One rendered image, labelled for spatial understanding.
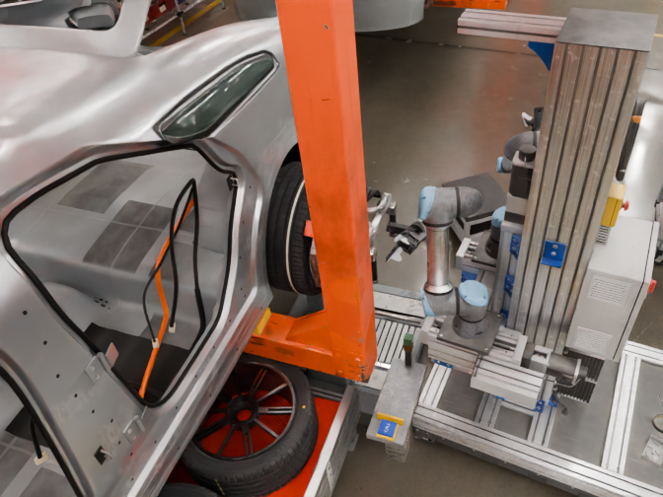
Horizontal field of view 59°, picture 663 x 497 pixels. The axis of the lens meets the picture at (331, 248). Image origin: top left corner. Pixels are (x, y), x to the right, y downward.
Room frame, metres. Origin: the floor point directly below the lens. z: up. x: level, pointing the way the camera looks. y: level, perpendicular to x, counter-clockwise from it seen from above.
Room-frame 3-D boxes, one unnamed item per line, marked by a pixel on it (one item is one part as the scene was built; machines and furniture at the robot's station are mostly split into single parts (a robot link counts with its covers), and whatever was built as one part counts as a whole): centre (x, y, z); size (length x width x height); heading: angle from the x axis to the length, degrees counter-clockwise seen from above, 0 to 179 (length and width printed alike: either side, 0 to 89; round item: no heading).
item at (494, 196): (2.96, -1.01, 0.17); 0.43 x 0.36 x 0.34; 10
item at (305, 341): (1.76, 0.26, 0.69); 0.52 x 0.17 x 0.35; 65
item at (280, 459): (1.49, 0.50, 0.39); 0.66 x 0.66 x 0.24
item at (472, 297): (1.53, -0.53, 0.98); 0.13 x 0.12 x 0.14; 83
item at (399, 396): (1.46, -0.21, 0.44); 0.43 x 0.17 x 0.03; 155
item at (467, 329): (1.53, -0.54, 0.87); 0.15 x 0.15 x 0.10
